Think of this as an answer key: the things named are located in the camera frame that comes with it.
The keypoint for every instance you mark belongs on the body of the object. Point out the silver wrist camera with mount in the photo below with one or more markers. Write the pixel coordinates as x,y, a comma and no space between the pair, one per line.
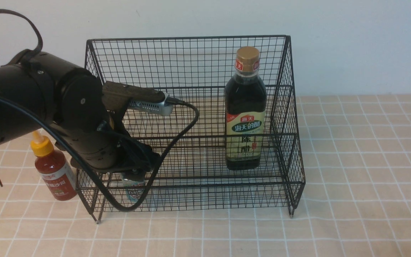
119,97

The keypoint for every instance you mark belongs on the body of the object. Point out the small shaker jar green lid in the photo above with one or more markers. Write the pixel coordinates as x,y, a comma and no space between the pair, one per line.
133,184

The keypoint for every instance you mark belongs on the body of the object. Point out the red sauce bottle yellow cap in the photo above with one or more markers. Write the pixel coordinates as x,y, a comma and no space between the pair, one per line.
53,167

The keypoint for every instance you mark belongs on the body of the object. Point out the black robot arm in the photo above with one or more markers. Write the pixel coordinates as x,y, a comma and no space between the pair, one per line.
69,100

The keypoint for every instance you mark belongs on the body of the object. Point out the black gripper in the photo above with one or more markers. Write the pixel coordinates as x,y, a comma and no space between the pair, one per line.
106,147

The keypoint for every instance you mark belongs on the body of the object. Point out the black wire mesh shelf rack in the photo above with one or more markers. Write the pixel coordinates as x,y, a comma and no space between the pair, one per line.
194,174

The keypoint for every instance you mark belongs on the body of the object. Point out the checkered beige tablecloth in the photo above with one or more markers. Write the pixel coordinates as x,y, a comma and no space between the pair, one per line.
356,203

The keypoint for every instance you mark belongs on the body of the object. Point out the dark vinegar bottle gold cap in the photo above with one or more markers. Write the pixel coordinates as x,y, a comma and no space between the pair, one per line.
245,105

